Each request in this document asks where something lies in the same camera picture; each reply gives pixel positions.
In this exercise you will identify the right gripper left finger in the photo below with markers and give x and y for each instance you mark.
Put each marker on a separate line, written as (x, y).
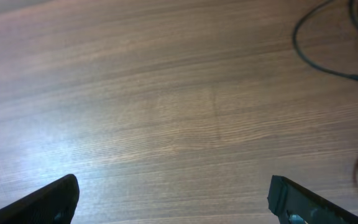
(54, 203)

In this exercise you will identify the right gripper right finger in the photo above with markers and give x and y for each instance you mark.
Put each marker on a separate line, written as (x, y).
(292, 203)

